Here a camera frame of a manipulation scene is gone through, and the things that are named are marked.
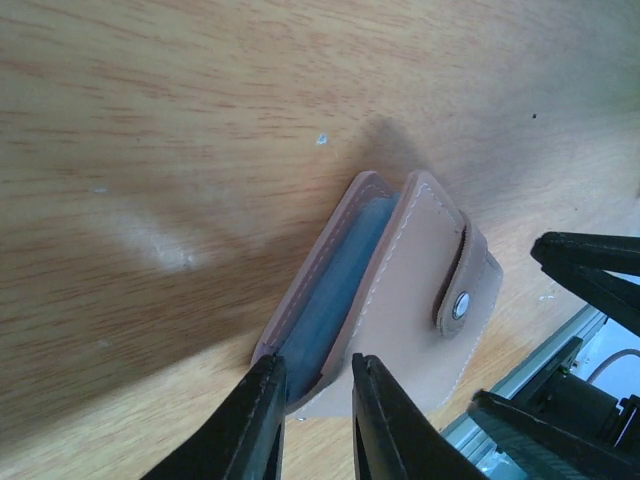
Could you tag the aluminium front rail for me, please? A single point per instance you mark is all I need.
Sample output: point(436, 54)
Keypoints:
point(585, 379)

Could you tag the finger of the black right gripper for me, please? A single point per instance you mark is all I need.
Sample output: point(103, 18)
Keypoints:
point(545, 450)
point(594, 267)

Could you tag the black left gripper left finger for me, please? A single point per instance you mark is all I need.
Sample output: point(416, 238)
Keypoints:
point(243, 438)

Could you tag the pink leather card holder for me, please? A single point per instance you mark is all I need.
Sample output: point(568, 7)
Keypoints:
point(401, 275)

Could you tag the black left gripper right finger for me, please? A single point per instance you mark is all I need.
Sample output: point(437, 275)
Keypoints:
point(392, 439)

